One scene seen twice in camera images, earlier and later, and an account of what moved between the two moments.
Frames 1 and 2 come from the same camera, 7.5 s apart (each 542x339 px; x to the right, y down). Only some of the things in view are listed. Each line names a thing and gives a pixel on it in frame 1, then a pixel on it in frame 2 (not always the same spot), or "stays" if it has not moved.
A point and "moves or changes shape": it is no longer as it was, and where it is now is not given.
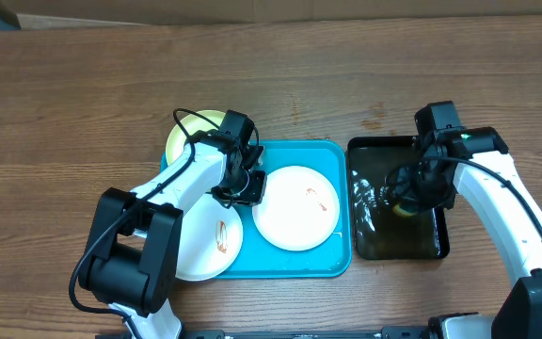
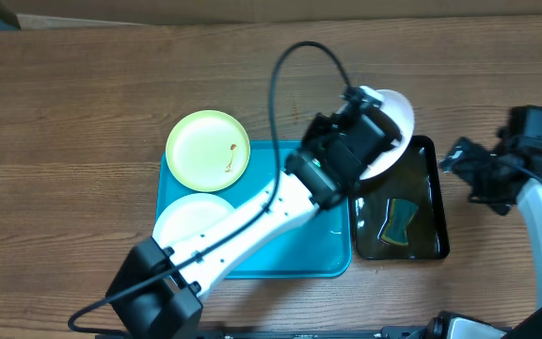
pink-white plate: [300, 208] moves or changes shape
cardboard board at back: [57, 13] stays
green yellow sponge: [398, 209] moves or changes shape
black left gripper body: [246, 189] -> [315, 139]
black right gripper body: [423, 188] -> [483, 175]
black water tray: [379, 232] stays
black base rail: [386, 333] stays
